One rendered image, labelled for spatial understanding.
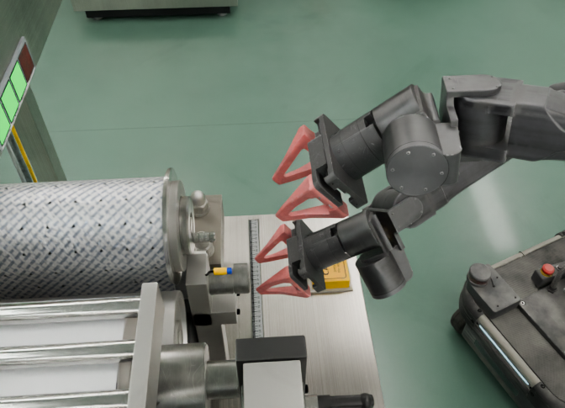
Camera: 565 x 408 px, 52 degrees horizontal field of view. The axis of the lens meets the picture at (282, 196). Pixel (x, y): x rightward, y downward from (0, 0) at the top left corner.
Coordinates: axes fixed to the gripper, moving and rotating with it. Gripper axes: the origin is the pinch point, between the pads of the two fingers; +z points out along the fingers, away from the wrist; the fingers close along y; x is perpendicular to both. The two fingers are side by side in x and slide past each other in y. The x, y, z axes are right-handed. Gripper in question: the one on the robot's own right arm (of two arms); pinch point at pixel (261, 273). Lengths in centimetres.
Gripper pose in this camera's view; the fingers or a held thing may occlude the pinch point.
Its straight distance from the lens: 91.6
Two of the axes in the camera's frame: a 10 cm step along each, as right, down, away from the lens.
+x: -5.1, -5.6, -6.5
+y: -0.7, -7.3, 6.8
